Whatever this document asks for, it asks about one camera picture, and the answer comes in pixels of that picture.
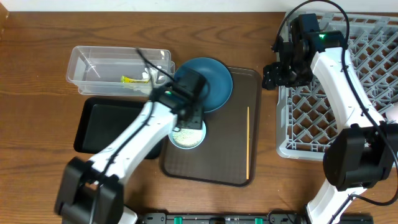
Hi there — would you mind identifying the white tissue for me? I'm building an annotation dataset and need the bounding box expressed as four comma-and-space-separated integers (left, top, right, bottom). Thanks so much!
132, 66, 166, 95

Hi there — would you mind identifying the dark blue plate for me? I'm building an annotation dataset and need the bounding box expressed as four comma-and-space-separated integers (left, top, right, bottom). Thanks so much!
174, 57, 233, 113

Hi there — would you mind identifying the black plastic bin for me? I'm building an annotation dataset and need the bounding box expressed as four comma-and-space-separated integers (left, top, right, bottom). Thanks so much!
73, 97, 144, 154

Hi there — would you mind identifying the brown serving tray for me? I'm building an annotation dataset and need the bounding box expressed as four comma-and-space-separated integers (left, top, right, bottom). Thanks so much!
160, 68, 261, 187

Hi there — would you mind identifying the light blue bowl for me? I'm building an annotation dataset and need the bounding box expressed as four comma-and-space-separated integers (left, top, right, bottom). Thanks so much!
169, 121, 206, 149

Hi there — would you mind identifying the clear plastic bin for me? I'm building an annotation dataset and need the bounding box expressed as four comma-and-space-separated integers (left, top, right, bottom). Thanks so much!
66, 46, 175, 97

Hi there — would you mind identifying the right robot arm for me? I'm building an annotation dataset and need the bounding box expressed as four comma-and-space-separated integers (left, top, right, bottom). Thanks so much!
262, 14, 397, 223

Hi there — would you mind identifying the white cup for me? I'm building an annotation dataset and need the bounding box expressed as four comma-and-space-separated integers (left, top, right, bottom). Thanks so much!
385, 102, 398, 123

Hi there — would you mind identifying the grey dishwasher rack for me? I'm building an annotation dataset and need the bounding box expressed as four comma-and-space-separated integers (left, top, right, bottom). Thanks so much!
276, 14, 397, 161

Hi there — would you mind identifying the yellow green snack wrapper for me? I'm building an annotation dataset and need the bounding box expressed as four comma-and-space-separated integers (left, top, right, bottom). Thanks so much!
121, 76, 149, 83

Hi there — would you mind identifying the wooden chopstick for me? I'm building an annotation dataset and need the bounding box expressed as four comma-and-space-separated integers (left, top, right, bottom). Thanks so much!
246, 107, 250, 180

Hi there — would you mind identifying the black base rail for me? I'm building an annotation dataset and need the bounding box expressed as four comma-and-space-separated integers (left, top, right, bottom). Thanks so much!
136, 210, 374, 224

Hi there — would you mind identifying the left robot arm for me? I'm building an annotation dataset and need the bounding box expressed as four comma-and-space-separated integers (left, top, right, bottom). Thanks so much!
54, 69, 210, 223

